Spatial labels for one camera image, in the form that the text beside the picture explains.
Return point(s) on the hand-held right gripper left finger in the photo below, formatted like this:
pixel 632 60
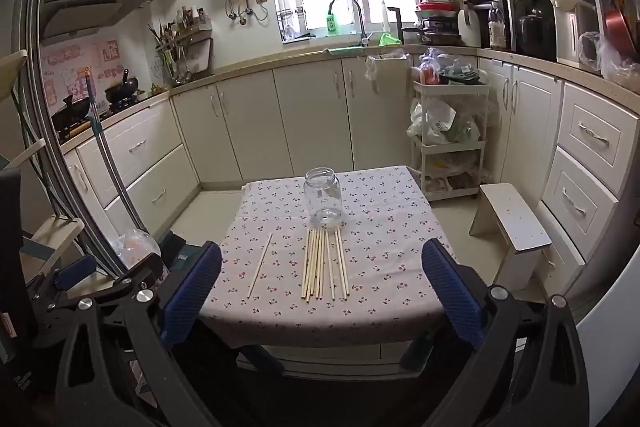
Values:
pixel 192 287

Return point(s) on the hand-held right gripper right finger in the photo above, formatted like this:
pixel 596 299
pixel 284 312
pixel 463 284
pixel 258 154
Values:
pixel 450 292

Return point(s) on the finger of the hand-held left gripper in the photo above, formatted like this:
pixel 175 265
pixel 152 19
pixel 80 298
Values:
pixel 135 277
pixel 75 269

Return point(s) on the single wooden chopstick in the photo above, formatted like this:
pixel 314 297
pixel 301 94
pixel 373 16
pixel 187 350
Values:
pixel 260 266

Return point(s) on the bundle of wooden chopsticks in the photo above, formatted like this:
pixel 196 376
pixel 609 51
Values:
pixel 314 267

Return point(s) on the clear glass jar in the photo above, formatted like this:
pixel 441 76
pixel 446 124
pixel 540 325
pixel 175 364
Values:
pixel 322 202

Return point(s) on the dark storage box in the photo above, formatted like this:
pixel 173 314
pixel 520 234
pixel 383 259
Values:
pixel 192 249

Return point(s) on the wooden folding rack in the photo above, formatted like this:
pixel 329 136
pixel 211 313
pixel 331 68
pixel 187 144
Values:
pixel 55 232

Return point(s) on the cherry print tablecloth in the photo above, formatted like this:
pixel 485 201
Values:
pixel 380 257

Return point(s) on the white wooden stool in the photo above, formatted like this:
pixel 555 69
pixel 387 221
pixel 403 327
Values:
pixel 515 222

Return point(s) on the black wok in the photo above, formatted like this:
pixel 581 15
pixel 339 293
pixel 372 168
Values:
pixel 120 92
pixel 70 114

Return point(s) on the white plastic bag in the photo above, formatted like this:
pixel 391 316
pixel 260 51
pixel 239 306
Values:
pixel 435 122

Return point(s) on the white rolling cart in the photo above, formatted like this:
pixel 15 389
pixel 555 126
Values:
pixel 450 89

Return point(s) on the cream base cabinets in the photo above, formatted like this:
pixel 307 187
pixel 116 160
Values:
pixel 310 117

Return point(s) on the white hanging waste bin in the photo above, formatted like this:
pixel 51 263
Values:
pixel 390 77

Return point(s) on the grey range hood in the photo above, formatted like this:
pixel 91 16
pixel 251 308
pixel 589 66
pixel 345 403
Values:
pixel 85 7

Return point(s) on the green dish cloth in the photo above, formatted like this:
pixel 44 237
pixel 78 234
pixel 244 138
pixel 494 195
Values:
pixel 345 51

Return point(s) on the white kettle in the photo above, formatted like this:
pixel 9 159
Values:
pixel 469 29

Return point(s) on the clear water bottle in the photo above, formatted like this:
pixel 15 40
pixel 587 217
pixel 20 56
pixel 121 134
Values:
pixel 497 29

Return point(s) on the black filter tap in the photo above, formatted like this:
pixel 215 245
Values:
pixel 398 24

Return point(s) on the stack of pots and pans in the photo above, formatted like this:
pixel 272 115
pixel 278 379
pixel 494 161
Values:
pixel 437 14

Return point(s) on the clear plastic bag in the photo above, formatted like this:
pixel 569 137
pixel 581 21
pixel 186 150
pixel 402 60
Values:
pixel 615 64

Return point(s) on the chrome sink faucet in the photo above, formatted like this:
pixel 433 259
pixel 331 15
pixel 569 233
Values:
pixel 361 22

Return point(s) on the white thermal pot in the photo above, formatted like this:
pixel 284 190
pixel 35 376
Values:
pixel 575 32

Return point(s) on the green soap bottle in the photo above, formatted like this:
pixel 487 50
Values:
pixel 331 24

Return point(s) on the red pan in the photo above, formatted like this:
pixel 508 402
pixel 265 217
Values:
pixel 617 29

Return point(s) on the pink wall sticker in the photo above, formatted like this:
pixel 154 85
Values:
pixel 70 72

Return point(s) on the wall utensil rack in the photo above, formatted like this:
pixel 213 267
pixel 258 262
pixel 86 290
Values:
pixel 182 39

